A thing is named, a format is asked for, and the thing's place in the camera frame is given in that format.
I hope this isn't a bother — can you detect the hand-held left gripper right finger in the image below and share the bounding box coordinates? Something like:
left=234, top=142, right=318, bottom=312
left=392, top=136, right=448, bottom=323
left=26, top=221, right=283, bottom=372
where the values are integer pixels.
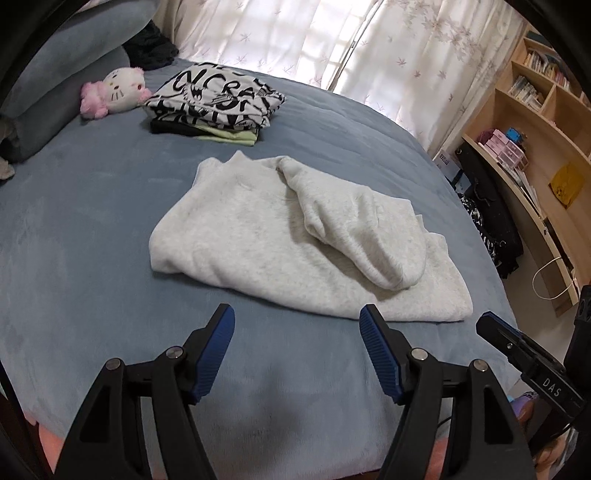
left=359, top=303, right=534, bottom=480

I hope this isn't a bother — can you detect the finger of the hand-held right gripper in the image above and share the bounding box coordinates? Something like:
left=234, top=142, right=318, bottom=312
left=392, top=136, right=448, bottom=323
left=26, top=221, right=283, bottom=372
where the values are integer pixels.
left=475, top=311, right=544, bottom=377

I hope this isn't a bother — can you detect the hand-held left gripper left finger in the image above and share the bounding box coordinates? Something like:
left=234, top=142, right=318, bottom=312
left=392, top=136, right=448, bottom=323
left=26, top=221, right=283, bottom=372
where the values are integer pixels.
left=55, top=303, right=236, bottom=480

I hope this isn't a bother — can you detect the light grey zip hoodie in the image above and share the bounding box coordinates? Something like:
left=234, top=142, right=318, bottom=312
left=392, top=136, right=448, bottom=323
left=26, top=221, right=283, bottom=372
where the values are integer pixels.
left=148, top=150, right=474, bottom=323

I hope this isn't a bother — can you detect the purple soft item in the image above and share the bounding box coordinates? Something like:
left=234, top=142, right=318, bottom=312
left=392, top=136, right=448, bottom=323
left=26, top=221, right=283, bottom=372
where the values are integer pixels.
left=510, top=390, right=539, bottom=417

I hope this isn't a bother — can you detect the black white patterned cloth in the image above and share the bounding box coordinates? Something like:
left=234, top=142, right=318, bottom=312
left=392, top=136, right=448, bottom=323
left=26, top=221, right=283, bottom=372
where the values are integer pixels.
left=457, top=194, right=505, bottom=278

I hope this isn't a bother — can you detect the pile of papers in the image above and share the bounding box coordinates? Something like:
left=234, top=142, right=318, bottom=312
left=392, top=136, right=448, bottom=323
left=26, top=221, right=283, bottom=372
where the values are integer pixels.
left=510, top=168, right=542, bottom=214

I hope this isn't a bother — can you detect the black bag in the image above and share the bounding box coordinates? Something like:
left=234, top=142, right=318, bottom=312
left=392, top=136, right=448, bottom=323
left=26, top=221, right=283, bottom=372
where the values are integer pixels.
left=455, top=141, right=525, bottom=278

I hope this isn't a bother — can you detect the yellow bag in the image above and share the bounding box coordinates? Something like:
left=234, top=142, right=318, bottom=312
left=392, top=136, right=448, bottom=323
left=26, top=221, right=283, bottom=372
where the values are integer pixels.
left=549, top=162, right=586, bottom=209

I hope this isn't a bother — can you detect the white box with blue print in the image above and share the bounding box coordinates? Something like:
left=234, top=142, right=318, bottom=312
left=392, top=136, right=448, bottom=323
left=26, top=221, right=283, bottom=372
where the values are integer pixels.
left=433, top=148, right=467, bottom=190

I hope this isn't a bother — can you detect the pink drawer organizer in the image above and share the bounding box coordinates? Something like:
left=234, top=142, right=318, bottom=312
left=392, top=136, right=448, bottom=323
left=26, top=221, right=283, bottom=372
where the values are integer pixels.
left=478, top=129, right=528, bottom=171

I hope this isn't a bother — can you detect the wooden bookshelf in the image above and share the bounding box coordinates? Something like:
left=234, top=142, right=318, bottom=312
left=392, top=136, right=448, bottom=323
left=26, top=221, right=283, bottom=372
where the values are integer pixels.
left=427, top=23, right=591, bottom=319

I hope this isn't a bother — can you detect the light green folded garment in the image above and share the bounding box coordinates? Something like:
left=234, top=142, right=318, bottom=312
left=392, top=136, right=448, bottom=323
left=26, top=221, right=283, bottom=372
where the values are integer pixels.
left=196, top=129, right=258, bottom=148

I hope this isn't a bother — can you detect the row of books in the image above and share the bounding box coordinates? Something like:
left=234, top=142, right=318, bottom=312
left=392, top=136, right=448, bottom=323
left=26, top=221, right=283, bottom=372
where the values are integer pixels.
left=508, top=75, right=544, bottom=110
left=526, top=48, right=571, bottom=88

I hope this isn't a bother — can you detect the black white printed folded garment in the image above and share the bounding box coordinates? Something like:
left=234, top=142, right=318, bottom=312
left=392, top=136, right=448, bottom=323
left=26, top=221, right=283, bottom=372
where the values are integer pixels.
left=144, top=61, right=286, bottom=131

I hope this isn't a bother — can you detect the white pink cat plush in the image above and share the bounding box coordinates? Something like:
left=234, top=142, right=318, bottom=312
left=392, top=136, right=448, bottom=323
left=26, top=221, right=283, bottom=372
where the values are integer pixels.
left=80, top=67, right=153, bottom=120

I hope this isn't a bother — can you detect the white floral curtain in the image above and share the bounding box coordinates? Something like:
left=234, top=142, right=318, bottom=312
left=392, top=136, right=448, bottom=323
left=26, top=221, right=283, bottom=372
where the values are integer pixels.
left=152, top=0, right=370, bottom=91
left=332, top=0, right=536, bottom=154

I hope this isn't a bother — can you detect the grey blue pillow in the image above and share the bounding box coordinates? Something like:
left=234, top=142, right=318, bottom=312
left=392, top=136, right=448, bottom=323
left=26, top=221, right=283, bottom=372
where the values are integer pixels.
left=0, top=0, right=158, bottom=116
left=14, top=46, right=133, bottom=163

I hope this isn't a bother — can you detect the grey beige cloth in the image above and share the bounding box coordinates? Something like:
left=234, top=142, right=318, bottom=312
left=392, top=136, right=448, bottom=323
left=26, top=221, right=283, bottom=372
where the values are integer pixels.
left=0, top=115, right=17, bottom=181

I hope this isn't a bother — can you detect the black crumpled cloth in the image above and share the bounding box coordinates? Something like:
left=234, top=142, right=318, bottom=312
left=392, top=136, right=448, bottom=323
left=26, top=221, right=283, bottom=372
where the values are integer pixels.
left=122, top=21, right=179, bottom=73

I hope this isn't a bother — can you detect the white cord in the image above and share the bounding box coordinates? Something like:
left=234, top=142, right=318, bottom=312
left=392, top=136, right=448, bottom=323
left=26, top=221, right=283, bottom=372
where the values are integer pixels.
left=532, top=256, right=581, bottom=301

